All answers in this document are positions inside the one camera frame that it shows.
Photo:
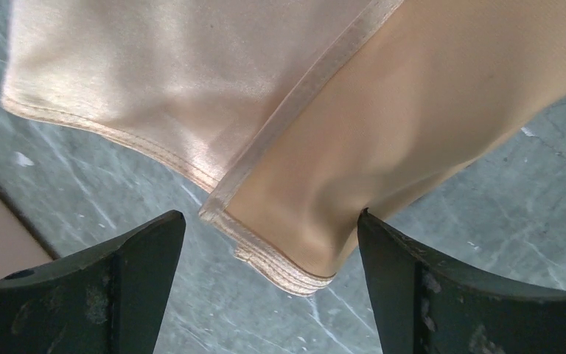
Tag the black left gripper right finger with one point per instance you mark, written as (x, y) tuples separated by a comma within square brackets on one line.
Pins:
[(425, 301)]

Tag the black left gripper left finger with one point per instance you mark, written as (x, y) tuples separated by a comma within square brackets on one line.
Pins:
[(108, 298)]

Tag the orange cloth napkin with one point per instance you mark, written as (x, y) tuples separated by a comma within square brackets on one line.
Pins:
[(294, 116)]

